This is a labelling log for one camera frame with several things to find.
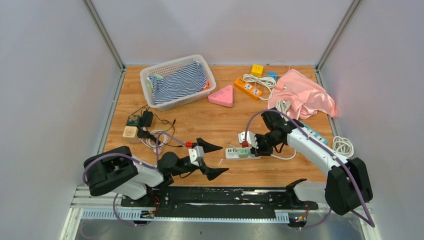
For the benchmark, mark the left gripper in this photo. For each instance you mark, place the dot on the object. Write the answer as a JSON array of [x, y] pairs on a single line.
[[211, 172]]

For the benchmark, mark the orange power strip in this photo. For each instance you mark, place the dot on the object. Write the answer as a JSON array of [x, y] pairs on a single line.
[[247, 88]]

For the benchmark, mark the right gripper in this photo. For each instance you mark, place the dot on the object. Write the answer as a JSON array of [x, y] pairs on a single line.
[[260, 151]]

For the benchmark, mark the yellow cube socket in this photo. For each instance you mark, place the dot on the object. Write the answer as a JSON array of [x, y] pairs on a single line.
[[257, 70]]

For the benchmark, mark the blue white striped cloth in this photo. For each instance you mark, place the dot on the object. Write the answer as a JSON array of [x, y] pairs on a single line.
[[189, 80]]

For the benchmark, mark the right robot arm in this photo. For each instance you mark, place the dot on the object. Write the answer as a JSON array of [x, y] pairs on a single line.
[[347, 185]]

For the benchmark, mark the green plug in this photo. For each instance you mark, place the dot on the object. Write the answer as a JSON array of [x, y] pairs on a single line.
[[243, 152]]

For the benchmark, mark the small blue cube socket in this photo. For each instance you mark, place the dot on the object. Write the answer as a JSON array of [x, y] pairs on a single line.
[[274, 75]]

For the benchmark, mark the white power strip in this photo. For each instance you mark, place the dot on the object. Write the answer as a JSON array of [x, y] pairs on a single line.
[[232, 154]]

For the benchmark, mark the green patterned cube socket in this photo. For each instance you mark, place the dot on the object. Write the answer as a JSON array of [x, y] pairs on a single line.
[[134, 120]]

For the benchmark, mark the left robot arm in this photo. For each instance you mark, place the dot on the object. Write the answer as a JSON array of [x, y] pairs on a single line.
[[118, 171]]

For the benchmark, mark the beige wooden cube socket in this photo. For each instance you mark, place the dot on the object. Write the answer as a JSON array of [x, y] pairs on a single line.
[[130, 134]]

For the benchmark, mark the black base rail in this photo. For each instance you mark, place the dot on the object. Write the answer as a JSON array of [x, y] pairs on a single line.
[[220, 202]]

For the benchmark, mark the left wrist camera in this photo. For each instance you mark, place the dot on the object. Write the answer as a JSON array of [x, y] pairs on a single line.
[[196, 156]]

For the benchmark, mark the white plastic basket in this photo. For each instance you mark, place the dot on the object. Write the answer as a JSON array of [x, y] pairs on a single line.
[[166, 68]]

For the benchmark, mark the pink cloth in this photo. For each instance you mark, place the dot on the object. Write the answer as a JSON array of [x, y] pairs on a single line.
[[305, 96]]

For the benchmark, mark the teal power strip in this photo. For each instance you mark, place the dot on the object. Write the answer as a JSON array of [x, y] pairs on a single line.
[[314, 133]]

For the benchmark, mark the pink triangular power strip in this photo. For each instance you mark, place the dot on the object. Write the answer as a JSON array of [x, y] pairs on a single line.
[[223, 97]]

